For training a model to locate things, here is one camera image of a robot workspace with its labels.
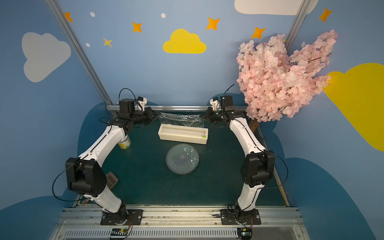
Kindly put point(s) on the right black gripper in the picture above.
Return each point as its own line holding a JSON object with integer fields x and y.
{"x": 212, "y": 115}

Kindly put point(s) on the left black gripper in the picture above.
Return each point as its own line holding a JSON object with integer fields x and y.
{"x": 149, "y": 113}

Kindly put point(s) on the clear plastic wrap sheet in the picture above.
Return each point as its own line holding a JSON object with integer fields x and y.
{"x": 194, "y": 121}

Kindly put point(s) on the white plastic wrap dispenser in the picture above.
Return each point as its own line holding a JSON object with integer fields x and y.
{"x": 183, "y": 134}

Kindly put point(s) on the round grey glass plate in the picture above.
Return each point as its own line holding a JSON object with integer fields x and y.
{"x": 182, "y": 159}

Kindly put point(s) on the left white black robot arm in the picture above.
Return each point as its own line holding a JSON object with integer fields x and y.
{"x": 85, "y": 175}

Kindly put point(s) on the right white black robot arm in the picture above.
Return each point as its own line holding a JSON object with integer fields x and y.
{"x": 258, "y": 166}

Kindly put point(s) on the pink cherry blossom tree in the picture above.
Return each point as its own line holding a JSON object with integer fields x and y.
{"x": 276, "y": 84}

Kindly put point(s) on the aluminium back frame bar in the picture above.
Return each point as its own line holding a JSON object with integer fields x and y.
{"x": 174, "y": 108}

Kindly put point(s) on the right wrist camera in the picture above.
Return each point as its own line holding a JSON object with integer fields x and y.
{"x": 223, "y": 103}

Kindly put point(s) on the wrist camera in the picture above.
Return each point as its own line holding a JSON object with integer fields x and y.
{"x": 130, "y": 106}
{"x": 223, "y": 103}

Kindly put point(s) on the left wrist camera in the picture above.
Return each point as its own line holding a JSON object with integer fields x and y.
{"x": 130, "y": 106}

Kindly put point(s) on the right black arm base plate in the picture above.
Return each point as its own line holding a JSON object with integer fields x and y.
{"x": 237, "y": 217}

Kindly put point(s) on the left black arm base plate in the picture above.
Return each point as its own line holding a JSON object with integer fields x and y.
{"x": 131, "y": 217}

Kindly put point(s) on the aluminium front rail frame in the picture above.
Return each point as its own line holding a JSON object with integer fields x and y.
{"x": 151, "y": 222}

